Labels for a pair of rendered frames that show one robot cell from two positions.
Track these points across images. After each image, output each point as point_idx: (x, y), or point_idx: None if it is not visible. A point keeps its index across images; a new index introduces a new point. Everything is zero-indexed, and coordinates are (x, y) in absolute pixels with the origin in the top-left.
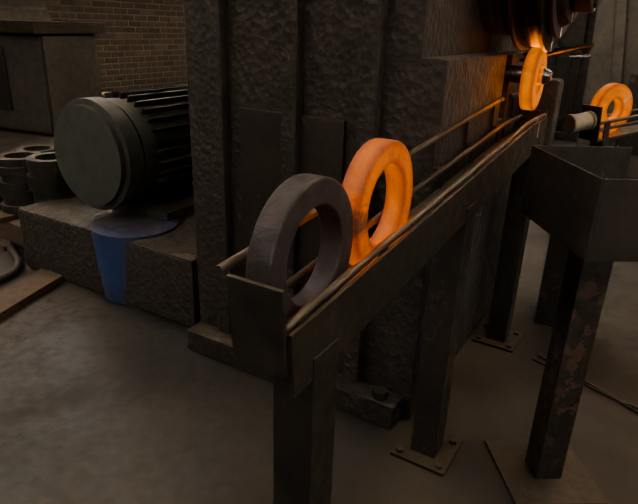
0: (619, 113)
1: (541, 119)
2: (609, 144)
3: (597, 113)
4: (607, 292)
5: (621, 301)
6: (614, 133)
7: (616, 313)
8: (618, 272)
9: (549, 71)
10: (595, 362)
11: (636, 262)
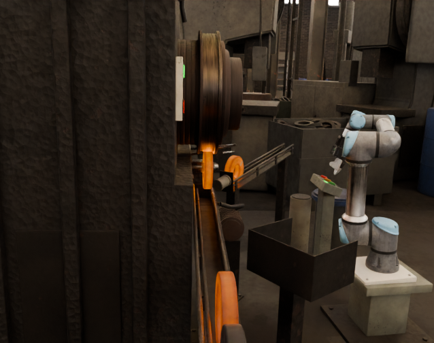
0: (239, 172)
1: (209, 189)
2: (237, 192)
3: (230, 176)
4: (244, 278)
5: (254, 282)
6: (238, 184)
7: (256, 292)
8: (241, 261)
9: (217, 165)
10: (265, 333)
11: (246, 250)
